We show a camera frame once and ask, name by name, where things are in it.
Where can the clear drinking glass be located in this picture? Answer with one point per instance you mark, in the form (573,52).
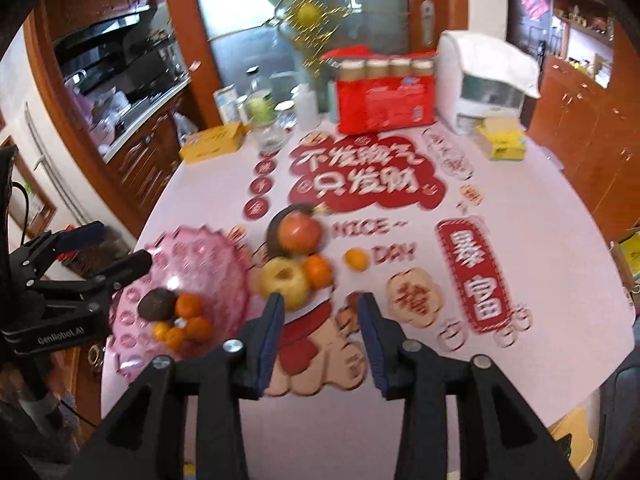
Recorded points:
(272,139)

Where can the yellow tissue pack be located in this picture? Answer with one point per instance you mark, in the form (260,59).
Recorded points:
(502,140)

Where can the cardboard box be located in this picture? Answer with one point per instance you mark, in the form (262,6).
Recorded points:
(627,255)

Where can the small orange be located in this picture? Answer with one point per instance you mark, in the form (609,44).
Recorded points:
(189,305)
(318,270)
(175,339)
(356,259)
(200,330)

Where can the red apple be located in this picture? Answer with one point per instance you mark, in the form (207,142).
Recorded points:
(299,232)

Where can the wooden sideboard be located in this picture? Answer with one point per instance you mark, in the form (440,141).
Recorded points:
(585,135)

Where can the dark brown avocado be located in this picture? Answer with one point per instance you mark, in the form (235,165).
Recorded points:
(272,240)
(156,305)

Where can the white squeeze bottle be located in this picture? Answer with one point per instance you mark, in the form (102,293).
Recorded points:
(306,106)

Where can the yellow tin box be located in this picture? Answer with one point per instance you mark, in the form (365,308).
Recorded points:
(212,145)

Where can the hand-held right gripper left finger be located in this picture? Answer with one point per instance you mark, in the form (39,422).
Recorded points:
(272,332)

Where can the white countertop appliance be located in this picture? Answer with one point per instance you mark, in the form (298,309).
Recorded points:
(465,110)

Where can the kitchen counter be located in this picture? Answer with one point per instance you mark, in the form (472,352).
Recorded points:
(140,120)

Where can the black range hood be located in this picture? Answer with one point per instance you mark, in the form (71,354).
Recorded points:
(100,30)

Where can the gold door ornament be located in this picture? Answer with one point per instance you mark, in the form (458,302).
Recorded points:
(305,15)

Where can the red pack of bottles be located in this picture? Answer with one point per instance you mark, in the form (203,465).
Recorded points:
(385,105)

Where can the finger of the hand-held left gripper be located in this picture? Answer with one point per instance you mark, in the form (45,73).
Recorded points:
(85,232)
(127,265)

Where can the small glass jar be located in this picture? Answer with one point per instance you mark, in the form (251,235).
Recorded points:
(285,111)

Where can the white carton box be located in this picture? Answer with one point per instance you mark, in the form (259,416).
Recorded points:
(226,102)

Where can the silver metal can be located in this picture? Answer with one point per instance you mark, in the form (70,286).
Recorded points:
(243,111)

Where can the yellow apple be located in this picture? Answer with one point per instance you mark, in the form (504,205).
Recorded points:
(287,275)

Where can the teal cup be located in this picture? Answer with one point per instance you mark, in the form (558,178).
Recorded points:
(331,100)

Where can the red paper decoration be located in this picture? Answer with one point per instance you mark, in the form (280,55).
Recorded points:
(535,3)

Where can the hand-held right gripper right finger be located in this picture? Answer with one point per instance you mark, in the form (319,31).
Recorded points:
(374,347)

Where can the pink plastic fruit plate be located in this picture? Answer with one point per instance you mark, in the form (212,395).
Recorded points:
(220,280)

